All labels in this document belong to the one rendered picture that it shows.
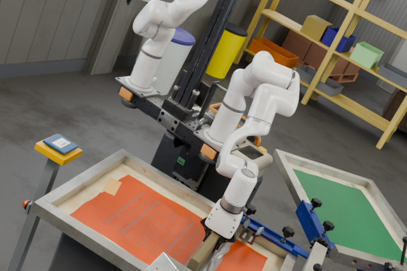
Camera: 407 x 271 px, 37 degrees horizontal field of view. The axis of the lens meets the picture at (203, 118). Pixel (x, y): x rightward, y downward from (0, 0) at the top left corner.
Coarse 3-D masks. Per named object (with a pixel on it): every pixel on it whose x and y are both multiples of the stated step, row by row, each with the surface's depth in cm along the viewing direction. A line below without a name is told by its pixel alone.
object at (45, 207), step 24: (96, 168) 216; (144, 168) 231; (72, 192) 199; (192, 192) 229; (48, 216) 183; (96, 240) 180; (264, 240) 221; (120, 264) 178; (144, 264) 179; (288, 264) 212
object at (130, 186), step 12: (120, 180) 222; (132, 180) 226; (120, 192) 215; (132, 192) 218; (156, 192) 225; (168, 204) 221; (192, 216) 221; (228, 252) 210; (240, 252) 213; (252, 252) 216; (228, 264) 203; (240, 264) 206; (252, 264) 209; (264, 264) 212
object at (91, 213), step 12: (84, 204) 200; (96, 204) 202; (108, 204) 205; (120, 204) 208; (72, 216) 191; (84, 216) 194; (96, 216) 197; (108, 216) 199; (96, 228) 191; (108, 228) 194; (120, 240) 190; (132, 252) 188; (144, 252) 190
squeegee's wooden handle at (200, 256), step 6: (210, 234) 196; (216, 234) 197; (210, 240) 193; (216, 240) 195; (204, 246) 188; (210, 246) 190; (198, 252) 184; (204, 252) 185; (210, 252) 196; (192, 258) 180; (198, 258) 181; (204, 258) 187; (192, 264) 181; (198, 264) 180; (192, 270) 181
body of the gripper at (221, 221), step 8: (216, 208) 194; (224, 208) 191; (208, 216) 196; (216, 216) 194; (224, 216) 193; (232, 216) 192; (240, 216) 193; (208, 224) 196; (216, 224) 195; (224, 224) 194; (232, 224) 193; (224, 232) 195; (232, 232) 194
